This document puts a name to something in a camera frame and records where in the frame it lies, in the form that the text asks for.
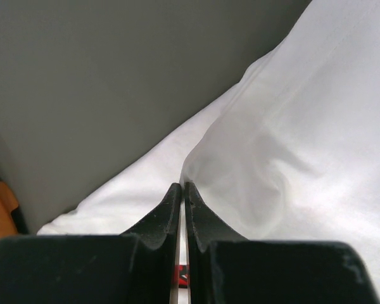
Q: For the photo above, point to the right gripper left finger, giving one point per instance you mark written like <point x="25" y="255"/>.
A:
<point x="139" y="265"/>

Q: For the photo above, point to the orange plastic basket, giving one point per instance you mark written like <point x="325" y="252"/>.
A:
<point x="8" y="204"/>

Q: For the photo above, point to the white t-shirt red print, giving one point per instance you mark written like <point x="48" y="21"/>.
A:
<point x="292" y="151"/>

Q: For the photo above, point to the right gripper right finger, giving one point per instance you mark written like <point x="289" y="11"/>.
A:
<point x="225" y="267"/>

